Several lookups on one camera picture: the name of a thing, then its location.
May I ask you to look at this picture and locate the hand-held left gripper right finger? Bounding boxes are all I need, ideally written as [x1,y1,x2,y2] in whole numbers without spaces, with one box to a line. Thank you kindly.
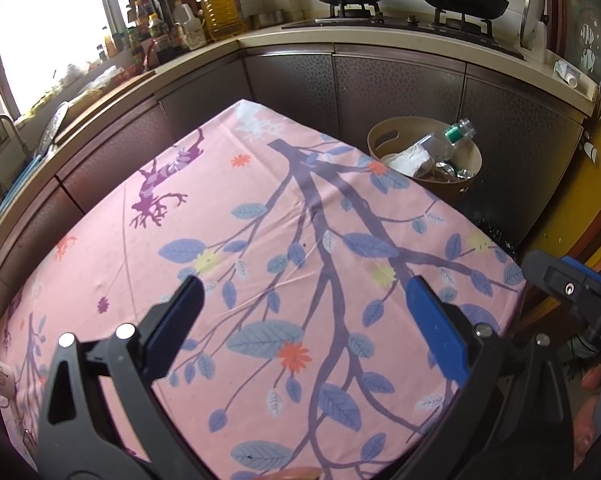
[391,276,574,480]

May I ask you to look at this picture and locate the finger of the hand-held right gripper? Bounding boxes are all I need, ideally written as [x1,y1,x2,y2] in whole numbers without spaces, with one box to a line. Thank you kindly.
[523,250,601,313]

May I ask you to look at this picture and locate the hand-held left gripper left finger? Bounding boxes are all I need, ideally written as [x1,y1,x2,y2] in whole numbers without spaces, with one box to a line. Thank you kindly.
[38,275,216,480]

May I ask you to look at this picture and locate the beige round waste bin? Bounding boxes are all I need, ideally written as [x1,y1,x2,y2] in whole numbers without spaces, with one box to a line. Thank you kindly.
[367,117,483,197]

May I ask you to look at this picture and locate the white packet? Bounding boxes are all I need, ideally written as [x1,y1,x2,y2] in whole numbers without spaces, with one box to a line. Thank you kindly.
[381,144,434,178]

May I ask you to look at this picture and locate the clear plastic bottle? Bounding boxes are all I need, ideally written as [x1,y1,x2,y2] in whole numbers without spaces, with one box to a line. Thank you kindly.
[417,118,477,163]

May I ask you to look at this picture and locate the person's right hand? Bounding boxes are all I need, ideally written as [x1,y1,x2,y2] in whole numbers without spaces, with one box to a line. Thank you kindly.
[573,360,601,461]

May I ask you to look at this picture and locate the pink floral tablecloth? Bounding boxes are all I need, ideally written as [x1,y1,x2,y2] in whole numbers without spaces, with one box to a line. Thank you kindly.
[0,99,527,480]

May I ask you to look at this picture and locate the small white tube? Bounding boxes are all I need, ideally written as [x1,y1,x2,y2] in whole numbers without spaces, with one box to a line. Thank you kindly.
[552,59,582,87]

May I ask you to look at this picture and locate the blue dish cloth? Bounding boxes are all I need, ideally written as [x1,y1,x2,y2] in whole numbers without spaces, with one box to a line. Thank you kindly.
[0,156,47,212]

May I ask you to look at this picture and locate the metal plate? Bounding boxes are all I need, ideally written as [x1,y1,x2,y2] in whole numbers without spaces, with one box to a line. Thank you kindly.
[34,101,70,157]

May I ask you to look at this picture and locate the metal sink faucet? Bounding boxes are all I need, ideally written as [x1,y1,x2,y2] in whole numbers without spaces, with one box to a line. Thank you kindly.
[0,114,32,197]

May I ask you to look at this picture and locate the fish printed glass door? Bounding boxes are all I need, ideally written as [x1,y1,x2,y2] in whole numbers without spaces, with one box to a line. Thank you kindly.
[555,0,601,113]

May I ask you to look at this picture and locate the glass pot lid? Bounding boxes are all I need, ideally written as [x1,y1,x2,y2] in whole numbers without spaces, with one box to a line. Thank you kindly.
[519,0,550,52]

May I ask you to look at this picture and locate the dark kitchen counter cabinet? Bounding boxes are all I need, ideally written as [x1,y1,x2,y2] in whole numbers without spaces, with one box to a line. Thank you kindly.
[0,25,597,341]

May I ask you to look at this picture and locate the gas stove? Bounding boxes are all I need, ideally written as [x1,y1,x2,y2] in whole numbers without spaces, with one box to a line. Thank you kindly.
[281,2,526,59]

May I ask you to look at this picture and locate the group of sauce bottles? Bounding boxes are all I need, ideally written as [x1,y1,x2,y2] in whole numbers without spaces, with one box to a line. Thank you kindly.
[98,0,174,68]

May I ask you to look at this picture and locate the white plastic jug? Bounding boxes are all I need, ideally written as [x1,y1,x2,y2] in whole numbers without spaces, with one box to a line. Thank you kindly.
[172,1,207,50]

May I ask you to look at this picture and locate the kitchen window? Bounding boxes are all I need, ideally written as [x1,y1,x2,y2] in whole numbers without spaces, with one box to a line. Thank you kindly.
[0,0,124,128]

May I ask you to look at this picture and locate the yellow cooking oil bottle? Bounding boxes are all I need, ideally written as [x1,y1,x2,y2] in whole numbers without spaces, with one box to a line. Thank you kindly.
[200,0,244,42]

